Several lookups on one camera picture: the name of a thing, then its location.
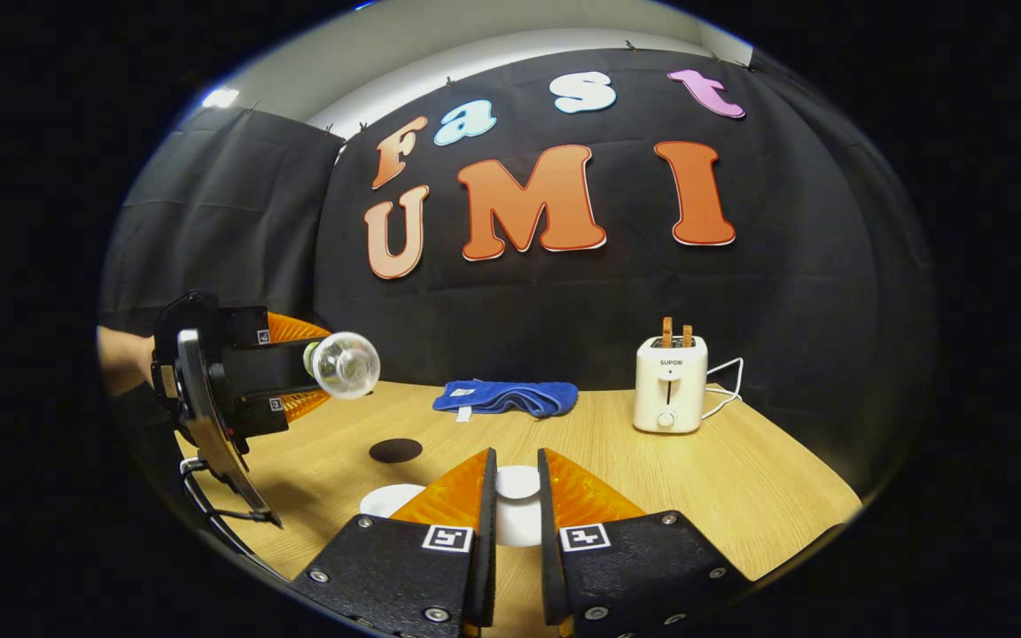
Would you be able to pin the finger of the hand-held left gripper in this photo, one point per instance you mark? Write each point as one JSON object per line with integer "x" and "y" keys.
{"x": 271, "y": 354}
{"x": 267, "y": 403}

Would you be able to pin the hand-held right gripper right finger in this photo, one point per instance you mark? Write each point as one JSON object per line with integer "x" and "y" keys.
{"x": 549, "y": 532}

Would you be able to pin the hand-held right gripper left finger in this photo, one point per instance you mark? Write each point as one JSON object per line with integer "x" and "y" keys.
{"x": 484, "y": 532}

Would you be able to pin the white teacup lid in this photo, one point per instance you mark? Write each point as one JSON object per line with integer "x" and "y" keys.
{"x": 518, "y": 514}

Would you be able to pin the clear water bottle green label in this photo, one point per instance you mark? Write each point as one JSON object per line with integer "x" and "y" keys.
{"x": 346, "y": 365}

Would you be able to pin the white teacup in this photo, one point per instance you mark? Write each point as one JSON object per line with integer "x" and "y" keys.
{"x": 386, "y": 501}

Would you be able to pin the dark round coaster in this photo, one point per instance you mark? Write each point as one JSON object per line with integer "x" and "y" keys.
{"x": 395, "y": 450}

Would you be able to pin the blue towel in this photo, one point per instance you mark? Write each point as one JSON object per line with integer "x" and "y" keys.
{"x": 515, "y": 396}

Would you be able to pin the white toaster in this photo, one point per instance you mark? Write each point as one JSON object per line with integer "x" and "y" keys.
{"x": 670, "y": 390}

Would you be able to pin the black backdrop cloth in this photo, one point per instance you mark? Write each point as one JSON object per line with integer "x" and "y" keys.
{"x": 599, "y": 301}

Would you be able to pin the ceiling light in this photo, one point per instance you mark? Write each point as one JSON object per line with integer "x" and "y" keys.
{"x": 221, "y": 97}

